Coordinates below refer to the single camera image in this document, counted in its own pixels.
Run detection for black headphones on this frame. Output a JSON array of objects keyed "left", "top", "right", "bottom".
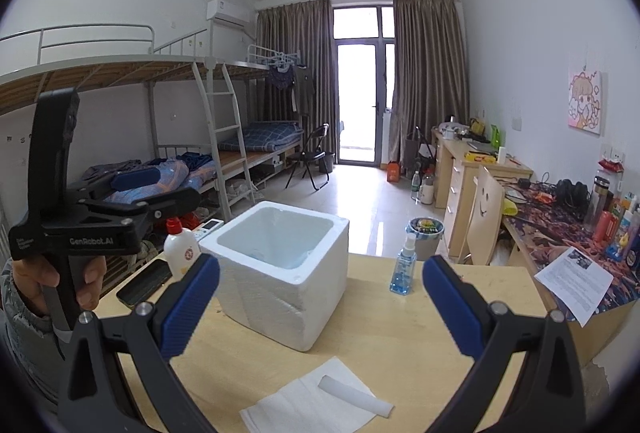
[{"left": 554, "top": 179, "right": 589, "bottom": 221}]

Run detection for white air conditioner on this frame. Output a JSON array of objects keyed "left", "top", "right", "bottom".
[{"left": 206, "top": 0, "right": 254, "bottom": 29}]

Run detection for brown curtain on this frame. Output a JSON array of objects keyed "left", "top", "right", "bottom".
[
  {"left": 388, "top": 0, "right": 470, "bottom": 161},
  {"left": 257, "top": 0, "right": 338, "bottom": 152}
]

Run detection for glass balcony door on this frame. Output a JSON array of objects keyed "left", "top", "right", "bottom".
[{"left": 333, "top": 5, "right": 395, "bottom": 167}]

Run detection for left hand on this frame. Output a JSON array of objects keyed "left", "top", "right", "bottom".
[{"left": 10, "top": 254, "right": 109, "bottom": 322}]

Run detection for anime wall picture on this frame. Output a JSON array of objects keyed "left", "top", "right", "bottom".
[{"left": 567, "top": 69, "right": 602, "bottom": 135}]

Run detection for white paper towel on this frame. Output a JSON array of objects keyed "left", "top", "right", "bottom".
[{"left": 240, "top": 357, "right": 383, "bottom": 432}]

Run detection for blue plaid quilt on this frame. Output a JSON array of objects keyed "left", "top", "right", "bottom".
[{"left": 80, "top": 152, "right": 216, "bottom": 205}]

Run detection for black folding chair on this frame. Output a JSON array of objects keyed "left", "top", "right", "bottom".
[{"left": 285, "top": 123, "right": 330, "bottom": 192}]

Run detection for white lotion pump bottle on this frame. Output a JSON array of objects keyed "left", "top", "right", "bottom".
[{"left": 164, "top": 216, "right": 201, "bottom": 280}]

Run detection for wooden smiley chair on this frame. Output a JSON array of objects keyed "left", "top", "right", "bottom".
[{"left": 458, "top": 167, "right": 504, "bottom": 265}]

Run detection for metal bunk bed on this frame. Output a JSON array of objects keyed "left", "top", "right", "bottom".
[{"left": 1, "top": 20, "right": 294, "bottom": 227}]

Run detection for white printed paper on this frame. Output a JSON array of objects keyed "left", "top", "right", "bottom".
[{"left": 535, "top": 247, "right": 613, "bottom": 327}]

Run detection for right brown curtain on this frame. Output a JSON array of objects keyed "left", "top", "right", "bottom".
[{"left": 388, "top": 0, "right": 470, "bottom": 161}]

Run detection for left brown curtain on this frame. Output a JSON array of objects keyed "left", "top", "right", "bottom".
[{"left": 257, "top": 0, "right": 338, "bottom": 152}]

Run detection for black smartphone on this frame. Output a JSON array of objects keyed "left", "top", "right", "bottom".
[{"left": 116, "top": 259, "right": 171, "bottom": 309}]

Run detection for white styrofoam box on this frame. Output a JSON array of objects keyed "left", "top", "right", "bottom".
[{"left": 200, "top": 201, "right": 349, "bottom": 352}]

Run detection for blue spray bottle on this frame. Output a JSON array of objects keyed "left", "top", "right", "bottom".
[{"left": 390, "top": 233, "right": 416, "bottom": 295}]

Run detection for wooden desk with drawers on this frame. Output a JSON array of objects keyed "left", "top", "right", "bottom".
[{"left": 432, "top": 130, "right": 534, "bottom": 260}]

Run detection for white remote control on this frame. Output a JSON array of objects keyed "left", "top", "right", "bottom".
[{"left": 193, "top": 219, "right": 224, "bottom": 241}]

